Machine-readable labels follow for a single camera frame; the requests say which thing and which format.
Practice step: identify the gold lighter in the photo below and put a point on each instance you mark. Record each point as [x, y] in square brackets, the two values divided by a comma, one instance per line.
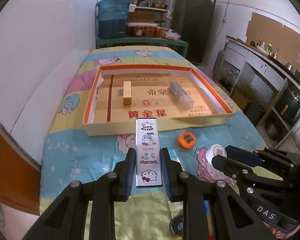
[127, 93]

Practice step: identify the clear glitter lighter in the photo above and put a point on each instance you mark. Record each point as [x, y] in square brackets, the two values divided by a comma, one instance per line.
[181, 95]

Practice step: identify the white Hello Kitty lighter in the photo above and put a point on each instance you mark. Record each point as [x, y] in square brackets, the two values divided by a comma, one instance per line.
[148, 164]

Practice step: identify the orange rimmed cardboard tray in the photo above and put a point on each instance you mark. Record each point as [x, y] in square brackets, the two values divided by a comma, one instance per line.
[105, 113]

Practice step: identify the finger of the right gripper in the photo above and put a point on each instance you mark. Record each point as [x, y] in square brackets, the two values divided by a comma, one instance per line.
[243, 174]
[255, 158]

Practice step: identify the blue water jug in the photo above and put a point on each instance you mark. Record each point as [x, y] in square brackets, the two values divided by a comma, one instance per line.
[112, 19]

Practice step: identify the potted green plant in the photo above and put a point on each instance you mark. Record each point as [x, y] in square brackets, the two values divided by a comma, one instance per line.
[243, 96]

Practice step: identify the green metal table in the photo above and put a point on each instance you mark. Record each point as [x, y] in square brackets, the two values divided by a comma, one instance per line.
[183, 46]

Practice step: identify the green sauce bottle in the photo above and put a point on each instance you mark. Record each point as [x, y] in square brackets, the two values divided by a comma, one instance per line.
[269, 49]

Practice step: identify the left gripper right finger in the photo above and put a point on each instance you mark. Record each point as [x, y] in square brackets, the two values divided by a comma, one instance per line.
[170, 170]

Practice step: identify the white storage shelf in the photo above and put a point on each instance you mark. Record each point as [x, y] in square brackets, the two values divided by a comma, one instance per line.
[159, 8]

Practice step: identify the white kitchen counter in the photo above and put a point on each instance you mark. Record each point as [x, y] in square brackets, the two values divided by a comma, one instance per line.
[275, 112]

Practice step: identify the blue bottle cap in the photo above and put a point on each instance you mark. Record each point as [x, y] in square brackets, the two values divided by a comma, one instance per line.
[207, 208]

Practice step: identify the orange cap with black label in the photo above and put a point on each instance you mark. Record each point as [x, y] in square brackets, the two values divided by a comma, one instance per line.
[187, 140]

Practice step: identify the brown wooden door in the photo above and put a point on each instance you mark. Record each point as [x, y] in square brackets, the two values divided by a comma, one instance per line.
[19, 181]

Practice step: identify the cardboard box on table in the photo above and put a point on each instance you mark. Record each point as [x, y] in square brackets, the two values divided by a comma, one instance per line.
[141, 16]

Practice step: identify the colourful cartoon quilt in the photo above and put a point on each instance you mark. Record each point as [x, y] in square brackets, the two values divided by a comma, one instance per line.
[70, 154]

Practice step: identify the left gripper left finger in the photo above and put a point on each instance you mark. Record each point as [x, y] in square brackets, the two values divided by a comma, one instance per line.
[125, 171]

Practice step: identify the black bottle cap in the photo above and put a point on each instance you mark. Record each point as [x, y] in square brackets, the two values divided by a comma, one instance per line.
[176, 225]

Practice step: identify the white QR code cap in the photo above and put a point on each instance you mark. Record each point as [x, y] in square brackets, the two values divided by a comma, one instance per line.
[213, 151]

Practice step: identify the dark green refrigerator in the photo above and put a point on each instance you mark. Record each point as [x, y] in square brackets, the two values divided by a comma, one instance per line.
[192, 20]

